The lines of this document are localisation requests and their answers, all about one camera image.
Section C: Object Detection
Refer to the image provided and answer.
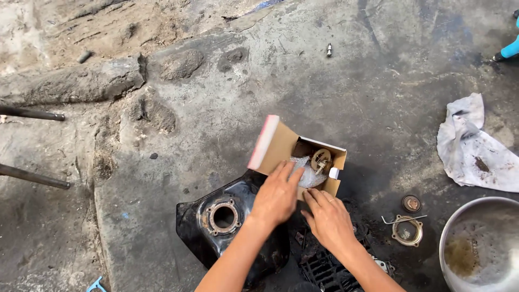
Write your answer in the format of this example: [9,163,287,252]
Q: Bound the person's right hand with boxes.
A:
[301,188,360,253]

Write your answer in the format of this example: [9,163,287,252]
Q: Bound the person's left hand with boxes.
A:
[247,160,305,231]

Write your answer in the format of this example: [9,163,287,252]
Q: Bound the cardboard box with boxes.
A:
[247,115,348,202]

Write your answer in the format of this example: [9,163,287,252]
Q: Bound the clear bubble wrap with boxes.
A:
[289,156,330,189]

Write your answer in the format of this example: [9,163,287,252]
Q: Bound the brass fuel pump part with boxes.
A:
[310,148,333,176]

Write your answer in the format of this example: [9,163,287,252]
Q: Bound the black plastic grate part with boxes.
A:
[293,199,380,292]

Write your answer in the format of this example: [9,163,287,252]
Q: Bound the black motorcycle fuel tank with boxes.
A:
[175,170,291,289]

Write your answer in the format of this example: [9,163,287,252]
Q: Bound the bent metal hex key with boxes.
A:
[381,214,428,225]

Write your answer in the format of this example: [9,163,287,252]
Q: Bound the small round rusty cap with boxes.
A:
[402,195,422,213]

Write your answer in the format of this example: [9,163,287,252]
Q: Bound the dirty white cloth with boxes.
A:
[437,93,519,193]

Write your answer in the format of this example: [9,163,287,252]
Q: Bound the large metal bowl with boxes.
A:
[439,197,519,292]

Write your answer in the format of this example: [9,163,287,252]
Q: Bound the light blue plastic piece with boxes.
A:
[85,276,107,292]

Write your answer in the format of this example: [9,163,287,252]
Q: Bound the dark metal rod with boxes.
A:
[0,106,66,122]
[0,163,71,190]

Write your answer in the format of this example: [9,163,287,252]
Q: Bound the round metal retaining ring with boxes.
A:
[392,215,424,247]

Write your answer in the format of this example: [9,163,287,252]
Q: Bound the small metal bracket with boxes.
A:
[372,255,396,276]

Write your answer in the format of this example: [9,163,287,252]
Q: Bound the blue handled tool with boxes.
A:
[492,10,519,62]

